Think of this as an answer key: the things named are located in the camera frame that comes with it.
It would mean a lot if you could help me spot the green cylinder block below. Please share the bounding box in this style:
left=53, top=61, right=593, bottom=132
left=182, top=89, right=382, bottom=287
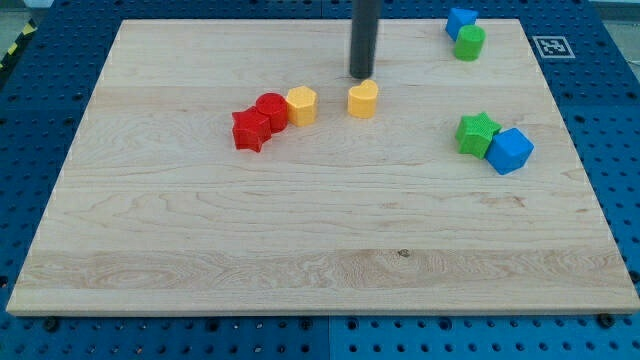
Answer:
left=454, top=25, right=486, bottom=61

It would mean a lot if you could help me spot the yellow hexagon block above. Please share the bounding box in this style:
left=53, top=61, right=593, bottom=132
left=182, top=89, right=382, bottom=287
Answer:
left=285, top=86, right=318, bottom=127

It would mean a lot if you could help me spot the white fiducial marker tag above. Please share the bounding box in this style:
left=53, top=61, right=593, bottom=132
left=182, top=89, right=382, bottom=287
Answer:
left=532, top=35, right=575, bottom=59

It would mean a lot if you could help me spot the green star block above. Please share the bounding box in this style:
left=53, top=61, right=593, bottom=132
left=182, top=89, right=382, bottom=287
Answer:
left=455, top=112, right=502, bottom=159

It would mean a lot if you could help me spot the red star block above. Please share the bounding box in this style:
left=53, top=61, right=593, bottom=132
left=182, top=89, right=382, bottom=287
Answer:
left=232, top=106, right=271, bottom=152

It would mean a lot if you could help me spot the yellow heart block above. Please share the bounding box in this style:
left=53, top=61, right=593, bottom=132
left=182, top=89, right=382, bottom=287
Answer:
left=347, top=79, right=379, bottom=119

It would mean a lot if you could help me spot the light wooden board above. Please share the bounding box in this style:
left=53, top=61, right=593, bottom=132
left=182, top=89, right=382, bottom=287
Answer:
left=7, top=19, right=639, bottom=317

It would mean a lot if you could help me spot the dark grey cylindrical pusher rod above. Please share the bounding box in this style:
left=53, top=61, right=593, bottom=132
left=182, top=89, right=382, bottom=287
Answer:
left=349, top=0, right=380, bottom=79

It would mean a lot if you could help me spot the red cylinder block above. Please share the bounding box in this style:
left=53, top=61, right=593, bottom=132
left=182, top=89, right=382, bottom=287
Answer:
left=255, top=92, right=288, bottom=133

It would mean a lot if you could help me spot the blue triangle block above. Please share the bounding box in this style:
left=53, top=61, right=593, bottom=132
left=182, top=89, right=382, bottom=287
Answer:
left=445, top=8, right=479, bottom=41

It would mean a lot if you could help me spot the blue cube block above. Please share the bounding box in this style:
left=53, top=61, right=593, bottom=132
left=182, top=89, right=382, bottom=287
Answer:
left=485, top=128, right=534, bottom=175

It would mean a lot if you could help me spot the yellow black hazard tape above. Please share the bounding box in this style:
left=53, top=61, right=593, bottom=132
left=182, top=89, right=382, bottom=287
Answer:
left=1, top=19, right=38, bottom=72

